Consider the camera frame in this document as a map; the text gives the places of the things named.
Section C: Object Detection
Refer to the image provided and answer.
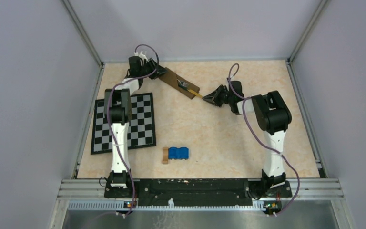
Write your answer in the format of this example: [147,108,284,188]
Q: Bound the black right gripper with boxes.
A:
[202,85,233,108]

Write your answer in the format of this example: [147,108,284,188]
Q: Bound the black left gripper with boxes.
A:
[138,58,167,80]

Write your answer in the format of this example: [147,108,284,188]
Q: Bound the brown cloth napkin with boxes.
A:
[158,68,200,99]

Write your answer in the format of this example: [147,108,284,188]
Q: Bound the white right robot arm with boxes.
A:
[203,81,292,197]

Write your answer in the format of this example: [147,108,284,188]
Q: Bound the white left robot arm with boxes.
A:
[105,54,159,197]

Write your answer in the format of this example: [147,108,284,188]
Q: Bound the black white checkerboard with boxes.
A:
[90,92,157,155]

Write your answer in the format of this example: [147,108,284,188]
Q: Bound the blue toy car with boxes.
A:
[168,147,189,160]

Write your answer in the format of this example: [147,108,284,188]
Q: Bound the small wooden block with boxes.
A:
[162,147,169,165]

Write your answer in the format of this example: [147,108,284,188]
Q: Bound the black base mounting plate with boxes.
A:
[104,178,293,207]

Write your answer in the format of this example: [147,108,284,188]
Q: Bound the aluminium frame rail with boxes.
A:
[60,0,345,203]

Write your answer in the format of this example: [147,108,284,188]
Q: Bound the white cable duct strip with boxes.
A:
[68,200,265,211]

